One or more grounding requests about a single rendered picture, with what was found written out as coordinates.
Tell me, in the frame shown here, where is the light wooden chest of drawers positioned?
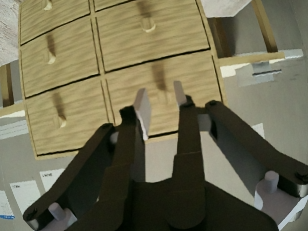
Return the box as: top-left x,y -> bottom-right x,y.
18,0 -> 229,160

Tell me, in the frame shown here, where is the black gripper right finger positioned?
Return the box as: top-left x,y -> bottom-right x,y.
166,80 -> 308,231

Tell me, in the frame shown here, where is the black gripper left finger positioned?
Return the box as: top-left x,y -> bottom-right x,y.
23,87 -> 152,231

